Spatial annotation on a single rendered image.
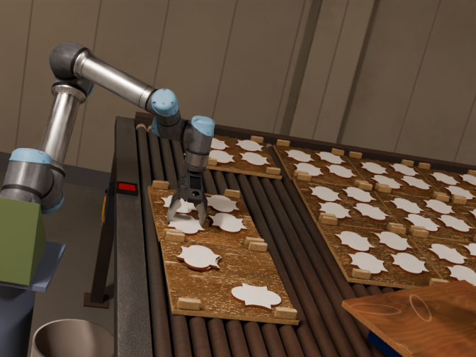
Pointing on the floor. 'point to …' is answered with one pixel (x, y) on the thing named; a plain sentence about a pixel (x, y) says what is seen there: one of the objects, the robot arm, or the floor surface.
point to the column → (25, 303)
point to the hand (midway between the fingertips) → (185, 224)
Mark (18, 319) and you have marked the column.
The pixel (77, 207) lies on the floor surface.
